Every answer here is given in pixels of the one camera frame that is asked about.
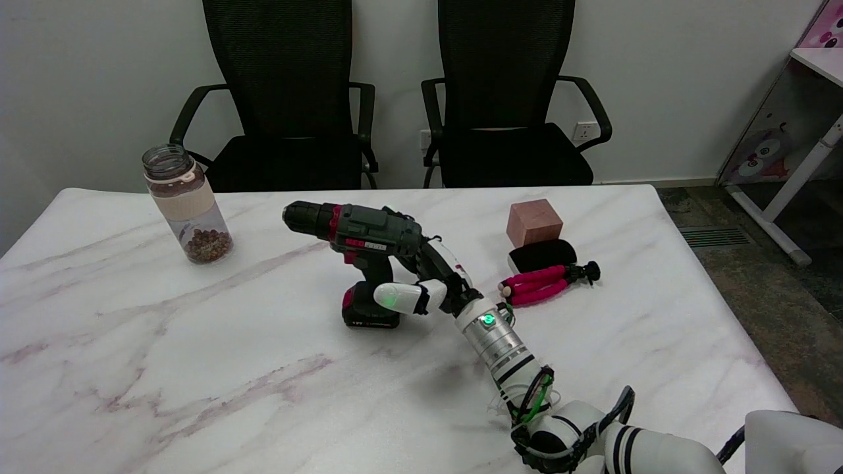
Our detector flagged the dark green red power screwdriver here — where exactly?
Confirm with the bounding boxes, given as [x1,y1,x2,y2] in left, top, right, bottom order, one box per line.
[282,201,425,330]

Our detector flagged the green robot arm cable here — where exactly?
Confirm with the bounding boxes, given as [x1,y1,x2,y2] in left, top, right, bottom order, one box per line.
[514,372,555,423]

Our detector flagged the brown wooden cube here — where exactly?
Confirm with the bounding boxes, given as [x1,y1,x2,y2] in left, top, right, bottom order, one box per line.
[506,199,564,248]

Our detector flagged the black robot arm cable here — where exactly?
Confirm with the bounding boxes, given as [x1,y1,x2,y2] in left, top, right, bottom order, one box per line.
[510,366,637,474]

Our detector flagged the cartoon printed panel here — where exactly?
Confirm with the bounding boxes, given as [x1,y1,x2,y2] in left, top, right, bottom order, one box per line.
[717,0,843,186]

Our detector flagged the clear bottle with brown beans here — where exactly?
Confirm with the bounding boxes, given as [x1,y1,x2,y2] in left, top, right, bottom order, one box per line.
[142,144,234,265]

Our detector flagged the white desk with slanted leg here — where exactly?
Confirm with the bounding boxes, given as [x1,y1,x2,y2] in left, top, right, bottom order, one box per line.
[726,46,843,267]

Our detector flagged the dark floor vent grille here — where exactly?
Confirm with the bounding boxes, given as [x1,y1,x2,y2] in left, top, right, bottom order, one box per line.
[678,226,751,248]

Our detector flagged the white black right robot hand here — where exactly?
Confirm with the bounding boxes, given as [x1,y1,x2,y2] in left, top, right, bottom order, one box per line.
[373,206,485,317]

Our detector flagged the black mesh office chair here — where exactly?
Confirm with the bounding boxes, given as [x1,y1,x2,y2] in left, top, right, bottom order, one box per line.
[169,0,379,193]
[421,0,613,190]

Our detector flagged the black oval case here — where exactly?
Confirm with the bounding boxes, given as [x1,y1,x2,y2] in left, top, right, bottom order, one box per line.
[507,239,578,275]

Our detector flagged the pink black mini tripod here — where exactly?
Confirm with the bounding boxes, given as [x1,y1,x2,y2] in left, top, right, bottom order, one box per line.
[498,261,601,309]

